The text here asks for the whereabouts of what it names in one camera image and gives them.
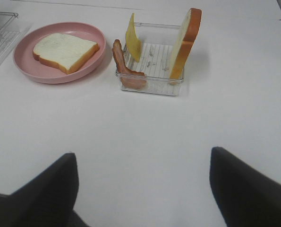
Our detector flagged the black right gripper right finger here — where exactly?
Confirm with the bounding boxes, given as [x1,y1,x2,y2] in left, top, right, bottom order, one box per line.
[209,147,281,227]

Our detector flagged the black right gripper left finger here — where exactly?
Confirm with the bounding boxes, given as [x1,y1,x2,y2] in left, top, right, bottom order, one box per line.
[0,153,87,227]

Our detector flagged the bacon strip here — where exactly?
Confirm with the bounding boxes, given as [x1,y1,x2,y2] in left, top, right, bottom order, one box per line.
[112,39,146,89]

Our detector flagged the bread slice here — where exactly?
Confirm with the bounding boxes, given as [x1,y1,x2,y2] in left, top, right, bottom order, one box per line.
[169,8,202,79]
[33,33,100,74]

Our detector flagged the yellow cheese slice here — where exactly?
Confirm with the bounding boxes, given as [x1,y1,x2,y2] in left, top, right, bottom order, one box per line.
[125,13,142,62]

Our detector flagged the pink round plate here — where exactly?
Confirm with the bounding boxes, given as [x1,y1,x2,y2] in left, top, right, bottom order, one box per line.
[13,22,106,84]

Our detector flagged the clear left plastic tray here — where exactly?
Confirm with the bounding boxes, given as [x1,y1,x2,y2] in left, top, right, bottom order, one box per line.
[0,12,32,65]

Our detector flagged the clear plastic tray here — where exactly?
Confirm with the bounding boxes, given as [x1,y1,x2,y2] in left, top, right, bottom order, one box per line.
[0,12,32,65]
[115,22,184,96]

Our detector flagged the clear right plastic tray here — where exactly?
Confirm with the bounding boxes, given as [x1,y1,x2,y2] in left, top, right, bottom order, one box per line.
[115,22,184,96]

